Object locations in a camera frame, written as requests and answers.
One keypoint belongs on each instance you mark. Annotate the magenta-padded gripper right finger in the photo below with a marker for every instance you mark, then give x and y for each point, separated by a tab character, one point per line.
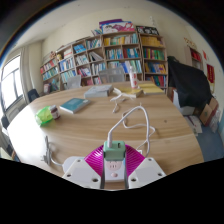
146	170

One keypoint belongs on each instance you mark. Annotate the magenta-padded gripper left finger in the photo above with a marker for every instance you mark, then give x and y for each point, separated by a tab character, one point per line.
81	171

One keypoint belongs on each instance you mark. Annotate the green charger block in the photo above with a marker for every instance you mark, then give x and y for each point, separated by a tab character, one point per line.
114	151

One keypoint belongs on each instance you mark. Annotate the small red-lidded jar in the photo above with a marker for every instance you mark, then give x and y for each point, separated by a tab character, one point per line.
55	112

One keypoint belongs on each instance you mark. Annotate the papers on floor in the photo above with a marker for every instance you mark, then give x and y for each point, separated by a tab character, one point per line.
194	124

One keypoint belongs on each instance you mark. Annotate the green plastic bag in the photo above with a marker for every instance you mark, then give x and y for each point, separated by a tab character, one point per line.
43	116

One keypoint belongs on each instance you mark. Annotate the teal book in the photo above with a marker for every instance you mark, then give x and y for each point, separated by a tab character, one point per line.
74	105

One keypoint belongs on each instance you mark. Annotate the white box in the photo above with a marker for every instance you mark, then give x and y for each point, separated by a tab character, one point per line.
182	108

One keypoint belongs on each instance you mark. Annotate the yellow book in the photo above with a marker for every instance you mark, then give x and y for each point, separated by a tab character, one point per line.
151	88
131	93

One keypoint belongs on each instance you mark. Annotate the grey book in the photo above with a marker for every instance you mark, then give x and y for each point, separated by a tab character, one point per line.
98	91

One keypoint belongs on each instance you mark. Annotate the cardboard box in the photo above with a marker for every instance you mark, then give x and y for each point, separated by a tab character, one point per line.
208	113

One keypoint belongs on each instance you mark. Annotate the white chair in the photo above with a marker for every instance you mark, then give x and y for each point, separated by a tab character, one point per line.
74	82

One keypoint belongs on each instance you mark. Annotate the dark chair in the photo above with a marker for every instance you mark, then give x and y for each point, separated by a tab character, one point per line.
33	95

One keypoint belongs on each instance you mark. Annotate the white bottle with red label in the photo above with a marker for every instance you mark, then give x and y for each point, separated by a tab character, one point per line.
133	80

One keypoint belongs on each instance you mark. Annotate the black cloth cover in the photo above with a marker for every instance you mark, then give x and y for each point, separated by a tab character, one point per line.
188	81

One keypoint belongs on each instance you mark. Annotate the grey mesh chair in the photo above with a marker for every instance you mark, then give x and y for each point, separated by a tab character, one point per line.
111	76

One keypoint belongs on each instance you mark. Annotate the window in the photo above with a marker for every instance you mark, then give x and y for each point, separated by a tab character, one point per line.
10	85

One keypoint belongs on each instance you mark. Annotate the red hanging decoration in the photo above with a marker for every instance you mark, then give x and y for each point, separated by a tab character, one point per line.
210	73

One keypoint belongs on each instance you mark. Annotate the wooden bookshelf unit with books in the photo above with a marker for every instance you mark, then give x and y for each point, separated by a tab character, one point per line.
116	53

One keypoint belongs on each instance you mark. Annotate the small wooden wall shelf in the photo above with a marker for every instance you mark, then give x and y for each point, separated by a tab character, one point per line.
196	57

